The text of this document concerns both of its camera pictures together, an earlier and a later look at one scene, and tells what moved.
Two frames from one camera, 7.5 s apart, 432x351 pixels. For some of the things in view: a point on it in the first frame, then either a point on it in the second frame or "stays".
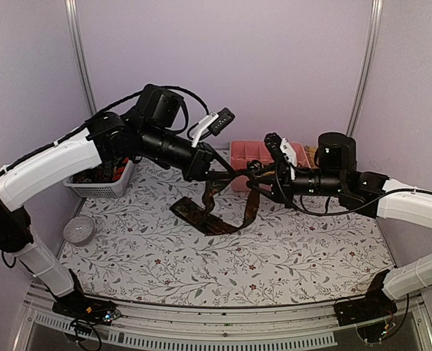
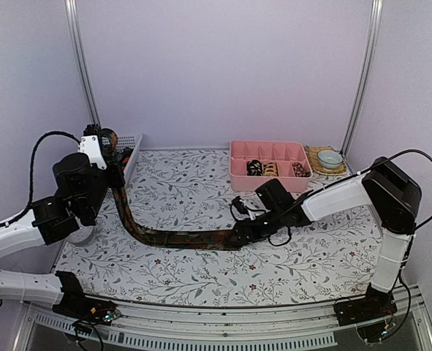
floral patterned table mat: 142,249 stays
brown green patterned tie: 204,217 -> 217,239
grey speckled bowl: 79,229 stays
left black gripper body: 203,152 -> 117,180
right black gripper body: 285,185 -> 260,232
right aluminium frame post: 375,21 stays
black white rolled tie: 254,165 stays
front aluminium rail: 221,327 stays
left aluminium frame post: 72,11 stays
